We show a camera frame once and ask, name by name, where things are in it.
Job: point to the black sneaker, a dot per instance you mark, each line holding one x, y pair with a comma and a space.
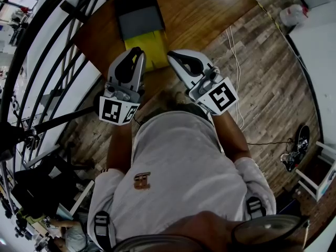
290, 161
303, 139

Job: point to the person's dark shorts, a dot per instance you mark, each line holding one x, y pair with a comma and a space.
194, 111

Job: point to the white table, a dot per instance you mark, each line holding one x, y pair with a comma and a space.
320, 62

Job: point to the person's face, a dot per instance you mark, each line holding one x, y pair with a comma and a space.
204, 230

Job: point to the white frame stool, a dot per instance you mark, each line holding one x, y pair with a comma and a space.
315, 177

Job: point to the dark blue bag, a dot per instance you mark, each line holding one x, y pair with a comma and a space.
288, 206

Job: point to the dark grey box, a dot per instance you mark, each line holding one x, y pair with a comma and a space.
141, 22

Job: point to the person's left forearm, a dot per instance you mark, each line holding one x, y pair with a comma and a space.
119, 148

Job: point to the person's right forearm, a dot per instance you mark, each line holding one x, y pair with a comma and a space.
232, 138

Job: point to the person's eyeglasses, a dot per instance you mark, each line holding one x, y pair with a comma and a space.
267, 227

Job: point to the person's feet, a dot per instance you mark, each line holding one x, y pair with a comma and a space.
181, 97

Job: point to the black stair railing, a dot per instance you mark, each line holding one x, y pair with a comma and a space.
36, 69

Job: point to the white plastic jug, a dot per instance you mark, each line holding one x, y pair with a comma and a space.
292, 16

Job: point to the person's white t-shirt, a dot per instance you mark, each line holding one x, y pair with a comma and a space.
178, 167

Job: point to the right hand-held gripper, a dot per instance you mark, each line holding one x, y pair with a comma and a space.
220, 96

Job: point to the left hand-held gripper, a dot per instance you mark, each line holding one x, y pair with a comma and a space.
115, 109

